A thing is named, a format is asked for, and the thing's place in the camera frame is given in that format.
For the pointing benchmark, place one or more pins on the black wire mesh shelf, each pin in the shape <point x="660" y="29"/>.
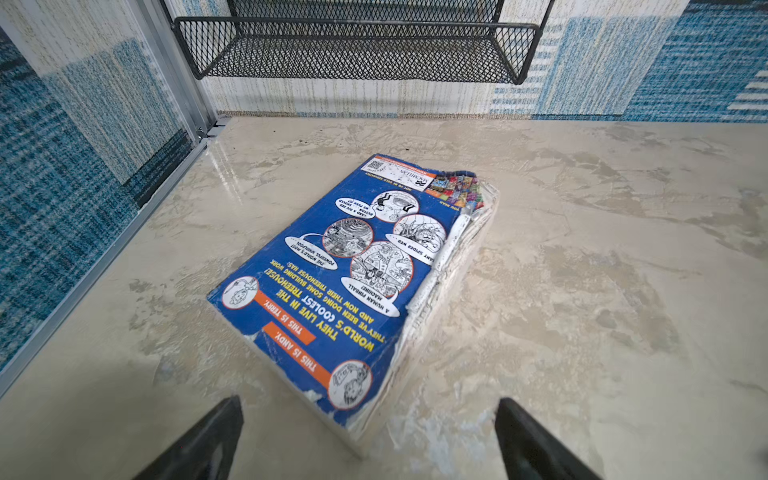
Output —
<point x="434" y="41"/>

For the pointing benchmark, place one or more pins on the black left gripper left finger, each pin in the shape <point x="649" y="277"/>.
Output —
<point x="206" y="450"/>

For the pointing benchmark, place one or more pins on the blue paperback comic book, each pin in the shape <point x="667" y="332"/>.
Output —
<point x="342" y="302"/>

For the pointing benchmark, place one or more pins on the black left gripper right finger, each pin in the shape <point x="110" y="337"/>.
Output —
<point x="530" y="451"/>

